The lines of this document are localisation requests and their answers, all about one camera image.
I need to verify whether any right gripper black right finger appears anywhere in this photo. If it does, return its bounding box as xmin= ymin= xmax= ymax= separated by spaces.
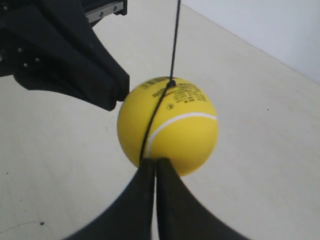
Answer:
xmin=156 ymin=158 xmax=247 ymax=240

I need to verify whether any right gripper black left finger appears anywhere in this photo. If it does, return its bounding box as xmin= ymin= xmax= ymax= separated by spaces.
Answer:
xmin=66 ymin=158 xmax=156 ymax=240

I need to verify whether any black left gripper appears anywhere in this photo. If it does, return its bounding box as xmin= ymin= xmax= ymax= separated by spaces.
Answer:
xmin=0 ymin=0 xmax=130 ymax=111

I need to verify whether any yellow tennis ball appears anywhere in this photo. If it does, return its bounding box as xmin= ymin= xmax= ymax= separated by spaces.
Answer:
xmin=117 ymin=77 xmax=218 ymax=176

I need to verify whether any thin black hanging string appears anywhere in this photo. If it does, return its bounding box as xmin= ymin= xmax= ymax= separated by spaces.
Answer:
xmin=138 ymin=0 xmax=182 ymax=166

